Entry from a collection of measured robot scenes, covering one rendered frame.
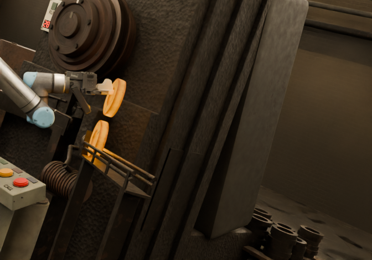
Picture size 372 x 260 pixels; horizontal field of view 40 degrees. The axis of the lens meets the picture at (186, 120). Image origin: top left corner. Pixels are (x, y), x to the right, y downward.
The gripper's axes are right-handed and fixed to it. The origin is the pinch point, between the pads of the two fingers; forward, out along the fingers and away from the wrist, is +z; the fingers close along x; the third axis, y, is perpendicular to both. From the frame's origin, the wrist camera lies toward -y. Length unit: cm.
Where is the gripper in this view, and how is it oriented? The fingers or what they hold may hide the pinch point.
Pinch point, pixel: (115, 93)
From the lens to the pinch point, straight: 207.7
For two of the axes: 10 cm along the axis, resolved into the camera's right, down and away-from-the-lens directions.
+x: -3.2, -1.6, 9.3
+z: 9.4, 0.5, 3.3
